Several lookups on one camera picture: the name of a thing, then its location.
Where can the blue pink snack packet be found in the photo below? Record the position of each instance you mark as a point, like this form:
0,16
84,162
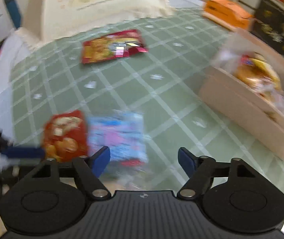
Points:
123,133

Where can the pink cardboard box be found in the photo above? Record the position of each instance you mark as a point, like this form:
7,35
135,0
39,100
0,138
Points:
225,93

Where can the orange cardboard box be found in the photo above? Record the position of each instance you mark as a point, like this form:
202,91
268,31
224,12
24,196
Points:
228,14

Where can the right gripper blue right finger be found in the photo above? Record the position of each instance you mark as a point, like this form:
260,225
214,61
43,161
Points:
199,171

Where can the cream cartoon food cover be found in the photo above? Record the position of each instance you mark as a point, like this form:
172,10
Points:
48,20

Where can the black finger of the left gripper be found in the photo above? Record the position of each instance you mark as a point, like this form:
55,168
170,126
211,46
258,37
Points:
21,152

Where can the small red white snack packet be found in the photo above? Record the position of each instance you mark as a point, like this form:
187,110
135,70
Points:
65,136

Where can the black gift bag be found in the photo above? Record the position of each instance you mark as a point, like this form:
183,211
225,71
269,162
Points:
268,25

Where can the green checked tablecloth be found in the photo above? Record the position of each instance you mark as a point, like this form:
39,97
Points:
162,86

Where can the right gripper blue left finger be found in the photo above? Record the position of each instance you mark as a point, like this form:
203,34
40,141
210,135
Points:
88,171

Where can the red glossy snack bag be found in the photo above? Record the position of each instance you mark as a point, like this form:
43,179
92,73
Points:
120,44

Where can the yellow panda snack bag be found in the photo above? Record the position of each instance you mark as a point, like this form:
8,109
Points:
259,75

